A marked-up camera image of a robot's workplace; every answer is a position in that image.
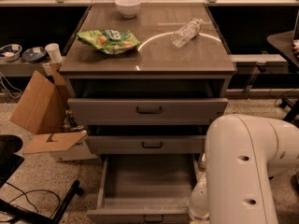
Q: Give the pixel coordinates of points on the grey bottom drawer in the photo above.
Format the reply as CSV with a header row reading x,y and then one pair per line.
x,y
145,189

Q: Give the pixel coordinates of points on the grey drawer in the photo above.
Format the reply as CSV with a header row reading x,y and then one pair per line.
x,y
147,111
145,189
172,144

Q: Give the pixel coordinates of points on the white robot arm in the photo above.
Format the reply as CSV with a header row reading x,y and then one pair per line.
x,y
241,153

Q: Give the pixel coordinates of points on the grey middle drawer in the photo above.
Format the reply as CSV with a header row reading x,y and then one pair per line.
x,y
172,144

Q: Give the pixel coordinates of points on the grey drawer cabinet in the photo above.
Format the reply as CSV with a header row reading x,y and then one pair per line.
x,y
155,70

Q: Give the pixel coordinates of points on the grey top drawer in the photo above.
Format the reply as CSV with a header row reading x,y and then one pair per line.
x,y
147,111

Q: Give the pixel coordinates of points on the open cardboard box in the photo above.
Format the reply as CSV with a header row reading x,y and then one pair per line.
x,y
43,111

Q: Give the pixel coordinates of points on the white bottle behind cabinet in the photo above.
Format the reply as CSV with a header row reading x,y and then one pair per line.
x,y
202,162

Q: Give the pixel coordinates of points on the clear plastic water bottle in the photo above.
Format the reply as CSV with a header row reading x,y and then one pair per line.
x,y
186,33

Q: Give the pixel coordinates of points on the black chair with base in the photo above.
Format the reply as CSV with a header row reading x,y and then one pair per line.
x,y
18,188

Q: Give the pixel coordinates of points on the green chip bag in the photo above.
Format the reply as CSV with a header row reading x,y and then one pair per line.
x,y
111,42

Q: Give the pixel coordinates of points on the white bowl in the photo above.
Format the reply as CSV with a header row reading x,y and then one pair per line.
x,y
128,8

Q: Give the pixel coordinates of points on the white paper cup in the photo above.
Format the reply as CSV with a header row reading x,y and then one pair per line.
x,y
54,52

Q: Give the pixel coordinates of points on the dark blue small bowl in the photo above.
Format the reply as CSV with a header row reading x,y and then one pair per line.
x,y
34,55

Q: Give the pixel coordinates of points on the blue patterned bowl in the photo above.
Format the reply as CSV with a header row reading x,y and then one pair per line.
x,y
10,52

